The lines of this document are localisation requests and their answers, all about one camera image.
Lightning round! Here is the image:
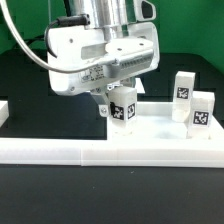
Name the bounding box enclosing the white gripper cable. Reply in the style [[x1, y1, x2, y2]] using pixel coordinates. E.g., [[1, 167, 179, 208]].
[[0, 0, 121, 75]]

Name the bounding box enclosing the white square table top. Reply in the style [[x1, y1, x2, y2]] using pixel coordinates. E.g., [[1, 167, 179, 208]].
[[107, 102, 224, 140]]

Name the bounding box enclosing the white marker tag plate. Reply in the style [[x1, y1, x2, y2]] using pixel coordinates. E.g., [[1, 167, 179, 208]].
[[135, 78, 145, 94]]

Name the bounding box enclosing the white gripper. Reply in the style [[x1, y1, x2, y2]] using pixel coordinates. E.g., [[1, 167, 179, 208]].
[[48, 22, 160, 117]]

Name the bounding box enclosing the white U-shaped obstacle fence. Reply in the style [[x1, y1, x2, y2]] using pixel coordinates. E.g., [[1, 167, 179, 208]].
[[0, 100, 224, 169]]

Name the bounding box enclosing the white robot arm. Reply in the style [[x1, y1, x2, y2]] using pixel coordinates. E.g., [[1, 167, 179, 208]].
[[46, 0, 160, 117]]

